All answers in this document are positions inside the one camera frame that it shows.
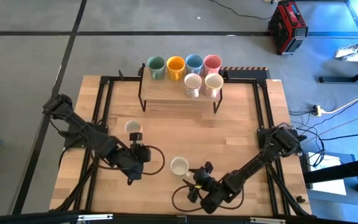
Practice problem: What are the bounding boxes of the wooden shelf black legs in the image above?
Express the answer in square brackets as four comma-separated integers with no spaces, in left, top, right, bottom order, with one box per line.
[137,63,223,114]

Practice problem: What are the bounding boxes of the black floor cable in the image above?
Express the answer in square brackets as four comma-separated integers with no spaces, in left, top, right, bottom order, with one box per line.
[209,0,273,21]

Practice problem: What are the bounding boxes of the person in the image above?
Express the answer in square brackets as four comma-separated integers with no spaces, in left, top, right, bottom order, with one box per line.
[335,29,358,63]

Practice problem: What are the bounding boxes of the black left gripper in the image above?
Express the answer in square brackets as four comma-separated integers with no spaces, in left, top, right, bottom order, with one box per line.
[109,133,152,186]

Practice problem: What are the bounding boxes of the grey cable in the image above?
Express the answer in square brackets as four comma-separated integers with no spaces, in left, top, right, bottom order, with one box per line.
[331,107,358,130]

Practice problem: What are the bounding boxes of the cream mug pink pattern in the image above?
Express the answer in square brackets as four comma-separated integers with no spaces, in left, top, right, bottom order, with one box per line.
[204,73,224,99]

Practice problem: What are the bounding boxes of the green mug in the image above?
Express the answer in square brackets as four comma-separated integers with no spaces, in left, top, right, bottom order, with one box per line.
[147,55,167,81]

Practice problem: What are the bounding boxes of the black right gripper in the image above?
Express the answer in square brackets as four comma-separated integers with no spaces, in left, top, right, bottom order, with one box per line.
[187,161,229,215]

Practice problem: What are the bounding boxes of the black beams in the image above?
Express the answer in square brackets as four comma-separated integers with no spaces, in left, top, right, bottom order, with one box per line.
[303,157,358,194]

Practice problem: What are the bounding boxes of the silver bracket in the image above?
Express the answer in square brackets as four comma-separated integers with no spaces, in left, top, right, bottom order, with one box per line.
[249,217,287,224]
[77,213,114,222]

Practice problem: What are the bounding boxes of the white speckled mug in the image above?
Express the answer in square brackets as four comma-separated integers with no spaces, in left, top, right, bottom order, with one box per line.
[183,73,203,98]

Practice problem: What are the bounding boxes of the yellow mug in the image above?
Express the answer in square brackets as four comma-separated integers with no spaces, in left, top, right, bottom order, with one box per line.
[166,55,186,82]

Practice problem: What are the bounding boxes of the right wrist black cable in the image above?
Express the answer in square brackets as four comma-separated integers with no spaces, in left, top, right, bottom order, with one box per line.
[171,185,245,213]

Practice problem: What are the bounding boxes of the white mug orange rim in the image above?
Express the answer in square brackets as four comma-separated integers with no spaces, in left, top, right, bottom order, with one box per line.
[125,119,143,135]

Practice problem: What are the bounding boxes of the black metal table frame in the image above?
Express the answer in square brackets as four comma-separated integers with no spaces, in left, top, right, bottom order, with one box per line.
[50,70,313,218]

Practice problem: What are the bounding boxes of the blue mug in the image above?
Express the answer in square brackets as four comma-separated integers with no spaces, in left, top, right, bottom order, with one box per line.
[185,54,204,76]

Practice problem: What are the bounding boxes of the white box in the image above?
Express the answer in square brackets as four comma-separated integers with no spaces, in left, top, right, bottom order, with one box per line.
[306,152,347,196]

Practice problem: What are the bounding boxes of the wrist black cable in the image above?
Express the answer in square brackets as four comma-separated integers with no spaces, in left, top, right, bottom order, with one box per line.
[98,145,166,176]
[171,185,245,213]

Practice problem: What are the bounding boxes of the white cable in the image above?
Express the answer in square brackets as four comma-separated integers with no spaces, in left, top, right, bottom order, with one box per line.
[320,95,358,114]

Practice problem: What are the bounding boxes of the red black tool box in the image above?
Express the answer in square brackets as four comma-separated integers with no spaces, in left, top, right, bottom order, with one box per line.
[267,0,309,56]

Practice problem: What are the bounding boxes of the plain cream mug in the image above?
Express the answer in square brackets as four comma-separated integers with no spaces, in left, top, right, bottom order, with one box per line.
[170,156,195,180]

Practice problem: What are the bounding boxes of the blue metal desk frame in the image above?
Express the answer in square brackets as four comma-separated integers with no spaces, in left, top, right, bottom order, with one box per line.
[306,0,358,84]

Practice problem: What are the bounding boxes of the black rail bar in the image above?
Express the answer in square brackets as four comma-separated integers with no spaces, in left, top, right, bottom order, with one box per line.
[0,210,358,224]

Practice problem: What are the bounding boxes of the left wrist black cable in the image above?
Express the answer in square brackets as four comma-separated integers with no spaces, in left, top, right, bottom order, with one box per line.
[98,145,166,176]

